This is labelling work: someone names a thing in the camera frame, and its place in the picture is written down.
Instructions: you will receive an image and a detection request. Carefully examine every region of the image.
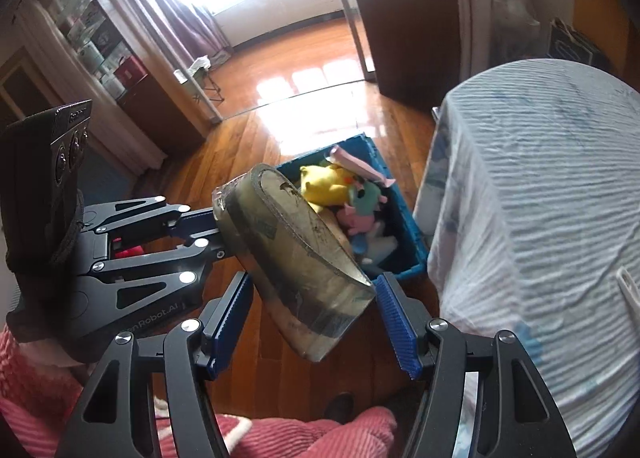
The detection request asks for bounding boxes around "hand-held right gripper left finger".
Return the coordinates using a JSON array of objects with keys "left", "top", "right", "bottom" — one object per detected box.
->
[{"left": 55, "top": 271, "right": 256, "bottom": 458}]

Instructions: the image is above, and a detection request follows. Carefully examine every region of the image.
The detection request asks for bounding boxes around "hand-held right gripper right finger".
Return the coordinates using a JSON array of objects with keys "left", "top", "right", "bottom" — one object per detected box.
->
[{"left": 375, "top": 273, "right": 578, "bottom": 458}]

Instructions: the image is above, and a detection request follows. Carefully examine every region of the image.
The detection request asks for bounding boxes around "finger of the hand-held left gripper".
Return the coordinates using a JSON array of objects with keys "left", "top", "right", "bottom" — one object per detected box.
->
[
  {"left": 75, "top": 237, "right": 233, "bottom": 285},
  {"left": 82, "top": 195, "right": 223, "bottom": 244}
]

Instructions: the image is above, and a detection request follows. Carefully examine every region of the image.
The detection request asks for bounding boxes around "blue plastic crate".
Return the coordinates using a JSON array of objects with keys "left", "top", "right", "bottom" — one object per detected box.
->
[{"left": 276, "top": 133, "right": 430, "bottom": 284}]

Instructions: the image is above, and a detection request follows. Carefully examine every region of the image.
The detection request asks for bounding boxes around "roll of clear tape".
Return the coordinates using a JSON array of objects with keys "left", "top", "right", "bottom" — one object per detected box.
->
[{"left": 212, "top": 163, "right": 377, "bottom": 364}]

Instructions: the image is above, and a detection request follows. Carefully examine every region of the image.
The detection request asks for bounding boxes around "person's left forearm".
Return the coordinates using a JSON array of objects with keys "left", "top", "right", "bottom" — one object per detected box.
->
[{"left": 0, "top": 323, "right": 96, "bottom": 439}]

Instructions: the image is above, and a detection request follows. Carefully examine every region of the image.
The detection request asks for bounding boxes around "white plush item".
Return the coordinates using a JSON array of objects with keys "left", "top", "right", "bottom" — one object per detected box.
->
[{"left": 356, "top": 221, "right": 401, "bottom": 269}]

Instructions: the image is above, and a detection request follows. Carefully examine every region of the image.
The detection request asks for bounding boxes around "brown wooden door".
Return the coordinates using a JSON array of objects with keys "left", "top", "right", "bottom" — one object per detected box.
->
[{"left": 0, "top": 46, "right": 66, "bottom": 125}]

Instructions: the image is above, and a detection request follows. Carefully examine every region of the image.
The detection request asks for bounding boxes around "small pink plush toy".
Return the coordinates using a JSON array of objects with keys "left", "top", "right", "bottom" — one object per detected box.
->
[{"left": 336, "top": 205, "right": 381, "bottom": 237}]

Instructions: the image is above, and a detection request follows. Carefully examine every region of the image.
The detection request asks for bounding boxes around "teal plush toy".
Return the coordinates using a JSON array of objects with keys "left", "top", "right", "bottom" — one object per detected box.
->
[{"left": 347, "top": 178, "right": 389, "bottom": 217}]

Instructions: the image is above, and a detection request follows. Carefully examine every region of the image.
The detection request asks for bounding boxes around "yellow plush toy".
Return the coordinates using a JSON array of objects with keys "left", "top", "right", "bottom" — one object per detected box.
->
[{"left": 299, "top": 164, "right": 351, "bottom": 212}]

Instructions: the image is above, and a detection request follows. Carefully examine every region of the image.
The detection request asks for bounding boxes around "person's pink knit clothing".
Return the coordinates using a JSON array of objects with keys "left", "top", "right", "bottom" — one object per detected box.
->
[{"left": 150, "top": 407, "right": 401, "bottom": 458}]

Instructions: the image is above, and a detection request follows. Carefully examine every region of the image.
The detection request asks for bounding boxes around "small stand with white bag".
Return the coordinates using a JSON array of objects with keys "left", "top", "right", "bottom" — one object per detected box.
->
[{"left": 172, "top": 56, "right": 226, "bottom": 105}]

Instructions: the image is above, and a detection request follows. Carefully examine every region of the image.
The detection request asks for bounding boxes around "glass display cabinet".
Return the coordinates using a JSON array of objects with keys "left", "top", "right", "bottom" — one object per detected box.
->
[{"left": 15, "top": 0, "right": 211, "bottom": 174}]

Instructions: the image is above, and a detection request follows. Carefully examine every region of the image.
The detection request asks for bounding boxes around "mauve curtain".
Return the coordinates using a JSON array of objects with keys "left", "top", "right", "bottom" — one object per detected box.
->
[{"left": 95, "top": 0, "right": 234, "bottom": 65}]

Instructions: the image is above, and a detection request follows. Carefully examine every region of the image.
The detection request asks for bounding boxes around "dark wooden cabinet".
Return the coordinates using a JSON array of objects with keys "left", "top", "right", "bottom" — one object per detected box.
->
[{"left": 350, "top": 0, "right": 473, "bottom": 100}]

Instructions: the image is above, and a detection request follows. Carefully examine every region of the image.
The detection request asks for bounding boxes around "black printed bag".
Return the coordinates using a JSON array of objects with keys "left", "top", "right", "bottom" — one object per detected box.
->
[{"left": 547, "top": 17, "right": 611, "bottom": 72}]

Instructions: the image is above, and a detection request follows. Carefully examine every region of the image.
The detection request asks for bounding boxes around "white covered fan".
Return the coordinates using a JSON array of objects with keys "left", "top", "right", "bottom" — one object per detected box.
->
[{"left": 487, "top": 0, "right": 543, "bottom": 46}]

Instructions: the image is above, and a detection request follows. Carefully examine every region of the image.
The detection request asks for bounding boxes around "metal door frame post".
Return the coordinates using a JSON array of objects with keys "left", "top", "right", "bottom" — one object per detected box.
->
[{"left": 325, "top": 0, "right": 377, "bottom": 84}]

